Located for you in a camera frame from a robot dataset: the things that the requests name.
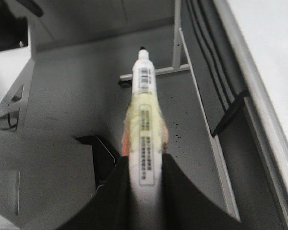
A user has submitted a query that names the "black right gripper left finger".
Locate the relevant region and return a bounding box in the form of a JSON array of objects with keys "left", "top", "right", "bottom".
[{"left": 58, "top": 157, "right": 131, "bottom": 230}]

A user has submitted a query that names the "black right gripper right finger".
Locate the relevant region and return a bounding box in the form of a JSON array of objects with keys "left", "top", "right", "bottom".
[{"left": 162, "top": 154, "right": 247, "bottom": 230}]

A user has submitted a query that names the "white black-tip whiteboard marker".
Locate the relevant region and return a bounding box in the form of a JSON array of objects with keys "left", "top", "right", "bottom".
[{"left": 129, "top": 47, "right": 164, "bottom": 230}]

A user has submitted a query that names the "white whiteboard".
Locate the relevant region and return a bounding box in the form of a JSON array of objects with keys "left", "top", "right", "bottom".
[{"left": 228, "top": 0, "right": 288, "bottom": 141}]

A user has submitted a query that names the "black caster wheel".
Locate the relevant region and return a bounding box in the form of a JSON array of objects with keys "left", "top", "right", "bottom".
[{"left": 118, "top": 80, "right": 132, "bottom": 88}]

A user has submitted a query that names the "grey perforated metal bracket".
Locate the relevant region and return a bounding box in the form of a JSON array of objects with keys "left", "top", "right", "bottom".
[{"left": 0, "top": 58, "right": 36, "bottom": 133}]

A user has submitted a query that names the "grey whiteboard stand frame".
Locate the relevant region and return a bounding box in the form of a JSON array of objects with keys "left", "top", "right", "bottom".
[{"left": 120, "top": 0, "right": 242, "bottom": 222}]

